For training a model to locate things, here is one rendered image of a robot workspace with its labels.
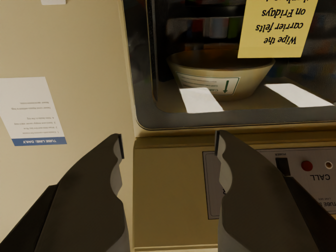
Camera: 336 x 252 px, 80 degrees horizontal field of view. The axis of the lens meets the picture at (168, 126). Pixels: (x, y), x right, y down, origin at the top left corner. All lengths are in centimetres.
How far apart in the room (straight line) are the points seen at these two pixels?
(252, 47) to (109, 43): 52
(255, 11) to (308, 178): 22
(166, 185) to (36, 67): 65
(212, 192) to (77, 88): 62
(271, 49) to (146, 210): 25
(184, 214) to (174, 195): 3
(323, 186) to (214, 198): 14
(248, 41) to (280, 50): 4
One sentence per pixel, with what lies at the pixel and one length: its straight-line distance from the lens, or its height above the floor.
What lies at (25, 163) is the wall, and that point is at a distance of 106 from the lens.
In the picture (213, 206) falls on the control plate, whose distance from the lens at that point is 29.
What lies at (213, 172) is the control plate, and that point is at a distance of 28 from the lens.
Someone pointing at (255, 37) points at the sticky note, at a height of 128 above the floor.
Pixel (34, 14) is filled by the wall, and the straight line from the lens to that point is 78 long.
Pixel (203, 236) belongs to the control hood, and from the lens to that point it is 29.
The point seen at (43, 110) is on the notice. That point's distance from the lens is 87.
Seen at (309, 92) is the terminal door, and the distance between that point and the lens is 32.
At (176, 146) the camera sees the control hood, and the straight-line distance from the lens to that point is 29.
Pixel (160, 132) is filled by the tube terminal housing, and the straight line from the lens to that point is 30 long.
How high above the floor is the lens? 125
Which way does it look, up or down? 29 degrees up
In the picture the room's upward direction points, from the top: 178 degrees clockwise
